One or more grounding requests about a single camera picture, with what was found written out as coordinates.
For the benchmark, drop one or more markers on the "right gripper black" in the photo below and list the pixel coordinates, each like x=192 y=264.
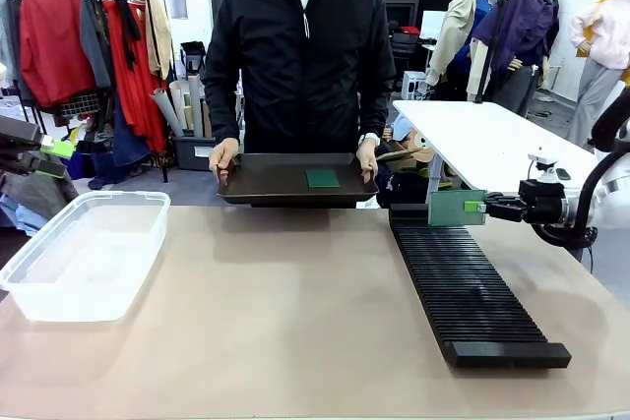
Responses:
x=541 y=206

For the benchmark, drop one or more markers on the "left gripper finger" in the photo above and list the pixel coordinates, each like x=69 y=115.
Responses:
x=49 y=169
x=56 y=147

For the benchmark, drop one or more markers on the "green PCB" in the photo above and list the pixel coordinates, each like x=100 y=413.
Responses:
x=448 y=208
x=322 y=178

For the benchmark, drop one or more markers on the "dark rectangular serving tray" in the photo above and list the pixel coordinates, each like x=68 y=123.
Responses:
x=275 y=179

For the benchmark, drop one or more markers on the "person's left forearm black sleeve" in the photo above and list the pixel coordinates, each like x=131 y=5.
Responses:
x=379 y=110

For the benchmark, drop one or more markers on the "person's right forearm black sleeve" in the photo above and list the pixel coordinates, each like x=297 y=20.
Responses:
x=219 y=115

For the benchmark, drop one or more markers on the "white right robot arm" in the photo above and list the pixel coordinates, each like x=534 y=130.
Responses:
x=615 y=189

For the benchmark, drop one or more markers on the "person's left hand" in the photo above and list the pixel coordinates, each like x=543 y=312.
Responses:
x=367 y=159

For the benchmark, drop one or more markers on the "person's right hand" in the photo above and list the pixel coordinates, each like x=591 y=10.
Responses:
x=222 y=157

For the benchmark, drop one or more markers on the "grey cloth pile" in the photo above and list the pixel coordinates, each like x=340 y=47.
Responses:
x=29 y=194

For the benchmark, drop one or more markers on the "white standing table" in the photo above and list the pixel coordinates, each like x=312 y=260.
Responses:
x=482 y=135

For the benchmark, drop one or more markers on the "blue jeans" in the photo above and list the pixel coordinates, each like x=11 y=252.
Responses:
x=128 y=139

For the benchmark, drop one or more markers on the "clear plastic storage box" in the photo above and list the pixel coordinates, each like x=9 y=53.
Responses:
x=74 y=253

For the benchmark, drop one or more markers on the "black slotted PCB rack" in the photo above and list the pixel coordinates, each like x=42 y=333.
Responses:
x=467 y=287

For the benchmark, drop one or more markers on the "dark clothes pile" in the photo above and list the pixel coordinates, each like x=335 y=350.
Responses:
x=401 y=186

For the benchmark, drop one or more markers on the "red dress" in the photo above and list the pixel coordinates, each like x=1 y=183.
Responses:
x=138 y=95

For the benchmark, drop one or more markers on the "red jacket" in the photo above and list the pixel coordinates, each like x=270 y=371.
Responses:
x=49 y=46

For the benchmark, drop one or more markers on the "brown cardboard piece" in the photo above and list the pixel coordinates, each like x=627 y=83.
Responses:
x=401 y=152

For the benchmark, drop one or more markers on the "dark grey garment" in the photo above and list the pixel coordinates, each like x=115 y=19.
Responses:
x=93 y=46

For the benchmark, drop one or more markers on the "grey paper roll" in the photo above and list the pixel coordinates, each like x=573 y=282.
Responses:
x=165 y=110

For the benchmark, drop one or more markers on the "beige cardboard tube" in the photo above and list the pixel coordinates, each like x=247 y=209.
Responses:
x=179 y=100
x=195 y=105

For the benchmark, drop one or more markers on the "black storage bin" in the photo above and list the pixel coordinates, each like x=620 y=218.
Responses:
x=189 y=154

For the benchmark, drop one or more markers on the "light grey garment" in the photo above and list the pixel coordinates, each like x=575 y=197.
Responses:
x=7 y=21

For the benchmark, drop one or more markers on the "white wristwatch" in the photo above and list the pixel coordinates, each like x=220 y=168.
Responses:
x=370 y=138

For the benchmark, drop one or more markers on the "white computer case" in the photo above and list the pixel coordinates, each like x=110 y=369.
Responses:
x=413 y=84

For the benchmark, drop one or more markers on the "black scarf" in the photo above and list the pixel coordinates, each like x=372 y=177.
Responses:
x=129 y=26

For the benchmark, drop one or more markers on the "beige garment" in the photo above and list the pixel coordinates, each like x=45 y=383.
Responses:
x=160 y=36

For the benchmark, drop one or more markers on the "black pole stand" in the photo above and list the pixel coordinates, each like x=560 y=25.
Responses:
x=493 y=46

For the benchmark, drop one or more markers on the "black office chair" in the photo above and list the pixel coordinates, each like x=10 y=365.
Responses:
x=404 y=51

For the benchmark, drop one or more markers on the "figure in purple jacket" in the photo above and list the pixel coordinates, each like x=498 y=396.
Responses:
x=526 y=31

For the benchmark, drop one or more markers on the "mannequin in beige coat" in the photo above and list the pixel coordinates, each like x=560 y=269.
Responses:
x=455 y=21

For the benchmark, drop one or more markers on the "white monitor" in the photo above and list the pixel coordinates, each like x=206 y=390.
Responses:
x=435 y=24

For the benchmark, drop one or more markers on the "mannequin in pink hoodie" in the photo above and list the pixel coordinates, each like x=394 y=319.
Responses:
x=603 y=46

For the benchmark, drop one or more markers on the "person in black jacket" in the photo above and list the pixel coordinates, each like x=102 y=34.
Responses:
x=305 y=71

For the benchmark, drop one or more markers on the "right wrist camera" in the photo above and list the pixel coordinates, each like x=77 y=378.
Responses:
x=544 y=166

